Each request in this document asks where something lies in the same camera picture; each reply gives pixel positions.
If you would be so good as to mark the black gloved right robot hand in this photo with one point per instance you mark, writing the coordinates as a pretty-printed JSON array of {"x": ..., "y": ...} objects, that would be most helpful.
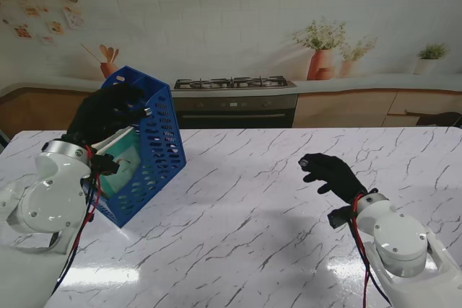
[{"x": 335, "y": 178}]

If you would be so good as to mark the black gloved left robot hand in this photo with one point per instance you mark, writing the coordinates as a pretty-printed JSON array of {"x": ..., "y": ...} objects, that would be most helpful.
[{"x": 104, "y": 113}]

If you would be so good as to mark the teal cover book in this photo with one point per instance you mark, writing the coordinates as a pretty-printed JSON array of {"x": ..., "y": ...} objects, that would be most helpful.
[{"x": 126, "y": 163}]

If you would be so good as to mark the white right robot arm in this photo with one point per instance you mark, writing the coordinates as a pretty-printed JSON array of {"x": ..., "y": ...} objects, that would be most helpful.
[{"x": 404, "y": 239}]

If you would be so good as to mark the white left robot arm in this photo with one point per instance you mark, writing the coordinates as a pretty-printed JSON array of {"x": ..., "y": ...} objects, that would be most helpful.
[{"x": 39, "y": 207}]

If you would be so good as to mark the blue perforated plastic file rack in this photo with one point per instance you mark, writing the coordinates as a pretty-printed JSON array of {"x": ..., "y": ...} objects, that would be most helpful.
[{"x": 159, "y": 149}]

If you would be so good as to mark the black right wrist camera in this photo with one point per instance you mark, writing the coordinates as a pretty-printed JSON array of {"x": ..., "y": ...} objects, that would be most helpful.
[{"x": 339, "y": 216}]

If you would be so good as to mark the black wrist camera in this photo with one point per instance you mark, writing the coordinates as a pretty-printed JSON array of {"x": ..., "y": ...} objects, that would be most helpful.
[
  {"x": 339, "y": 216},
  {"x": 106, "y": 165}
]

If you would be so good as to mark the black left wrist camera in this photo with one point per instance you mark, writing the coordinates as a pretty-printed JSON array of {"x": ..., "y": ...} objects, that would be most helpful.
[{"x": 106, "y": 165}]

